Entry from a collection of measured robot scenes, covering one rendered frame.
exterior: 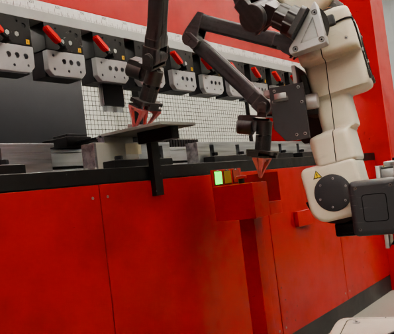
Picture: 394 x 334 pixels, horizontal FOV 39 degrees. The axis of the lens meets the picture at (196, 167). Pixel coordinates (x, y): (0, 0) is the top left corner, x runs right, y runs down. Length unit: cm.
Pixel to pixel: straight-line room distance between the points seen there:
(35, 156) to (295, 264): 139
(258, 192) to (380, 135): 193
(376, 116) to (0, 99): 236
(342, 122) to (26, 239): 92
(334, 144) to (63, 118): 128
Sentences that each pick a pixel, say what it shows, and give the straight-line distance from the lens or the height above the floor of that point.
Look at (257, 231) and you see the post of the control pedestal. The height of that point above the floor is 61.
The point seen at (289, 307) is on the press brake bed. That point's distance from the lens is 259.
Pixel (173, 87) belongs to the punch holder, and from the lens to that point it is 221.
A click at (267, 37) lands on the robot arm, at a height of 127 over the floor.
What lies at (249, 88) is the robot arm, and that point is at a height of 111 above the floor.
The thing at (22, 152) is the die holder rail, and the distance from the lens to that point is 168.
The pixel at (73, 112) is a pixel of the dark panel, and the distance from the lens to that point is 254.
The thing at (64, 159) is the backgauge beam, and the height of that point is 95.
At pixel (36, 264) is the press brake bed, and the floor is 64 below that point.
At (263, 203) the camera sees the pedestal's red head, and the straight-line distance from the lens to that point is 194.
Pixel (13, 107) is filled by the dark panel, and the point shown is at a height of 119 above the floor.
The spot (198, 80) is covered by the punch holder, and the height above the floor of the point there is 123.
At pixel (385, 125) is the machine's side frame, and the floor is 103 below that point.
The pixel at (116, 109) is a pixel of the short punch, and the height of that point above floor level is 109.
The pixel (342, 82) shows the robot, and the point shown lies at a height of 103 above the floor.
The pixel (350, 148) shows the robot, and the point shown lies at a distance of 162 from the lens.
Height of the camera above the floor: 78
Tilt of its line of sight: 2 degrees up
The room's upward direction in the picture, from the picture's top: 7 degrees counter-clockwise
